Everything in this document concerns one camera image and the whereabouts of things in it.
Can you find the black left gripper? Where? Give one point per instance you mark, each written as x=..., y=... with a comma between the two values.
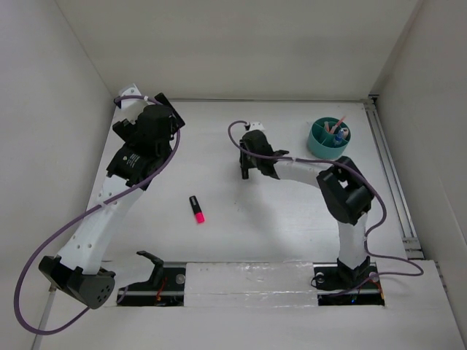
x=177, y=124

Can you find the pink highlighter black body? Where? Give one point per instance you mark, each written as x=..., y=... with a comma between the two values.
x=197, y=212

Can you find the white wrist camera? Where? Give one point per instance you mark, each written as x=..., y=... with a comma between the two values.
x=128, y=95
x=254, y=126

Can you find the teal round desk organizer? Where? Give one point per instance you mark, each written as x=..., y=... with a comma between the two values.
x=320, y=142

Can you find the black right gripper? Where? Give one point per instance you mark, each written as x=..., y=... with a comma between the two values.
x=244, y=162

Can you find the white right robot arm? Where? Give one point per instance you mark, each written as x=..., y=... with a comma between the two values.
x=347, y=198

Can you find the clear bottle blue cap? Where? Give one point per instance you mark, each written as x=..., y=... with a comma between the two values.
x=340, y=136

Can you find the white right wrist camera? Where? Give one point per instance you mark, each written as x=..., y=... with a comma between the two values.
x=254, y=126

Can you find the aluminium side rail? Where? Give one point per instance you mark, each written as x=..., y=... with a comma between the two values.
x=408, y=233

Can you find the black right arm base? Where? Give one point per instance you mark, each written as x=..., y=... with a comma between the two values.
x=334, y=290

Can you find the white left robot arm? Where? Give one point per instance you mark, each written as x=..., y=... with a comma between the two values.
x=76, y=269

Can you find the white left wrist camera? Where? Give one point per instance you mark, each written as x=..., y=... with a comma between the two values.
x=128, y=95

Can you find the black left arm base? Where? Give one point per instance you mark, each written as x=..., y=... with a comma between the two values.
x=159, y=284

